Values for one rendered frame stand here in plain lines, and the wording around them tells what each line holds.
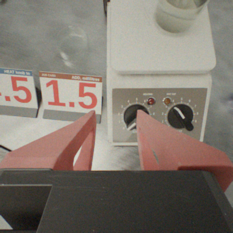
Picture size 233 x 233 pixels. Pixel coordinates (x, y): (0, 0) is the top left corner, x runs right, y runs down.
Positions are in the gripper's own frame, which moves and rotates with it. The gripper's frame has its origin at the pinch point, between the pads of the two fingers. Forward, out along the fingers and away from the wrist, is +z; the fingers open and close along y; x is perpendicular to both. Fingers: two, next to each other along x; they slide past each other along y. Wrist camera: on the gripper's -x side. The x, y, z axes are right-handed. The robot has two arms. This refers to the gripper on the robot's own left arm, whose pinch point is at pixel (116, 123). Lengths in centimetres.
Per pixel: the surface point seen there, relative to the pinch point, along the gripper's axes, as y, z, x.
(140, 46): -2.8, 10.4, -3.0
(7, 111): 17.1, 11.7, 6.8
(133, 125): -2.0, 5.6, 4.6
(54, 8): 11.5, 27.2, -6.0
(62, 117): 8.3, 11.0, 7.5
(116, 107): 0.0, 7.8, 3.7
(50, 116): 10.3, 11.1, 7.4
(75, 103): 6.3, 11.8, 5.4
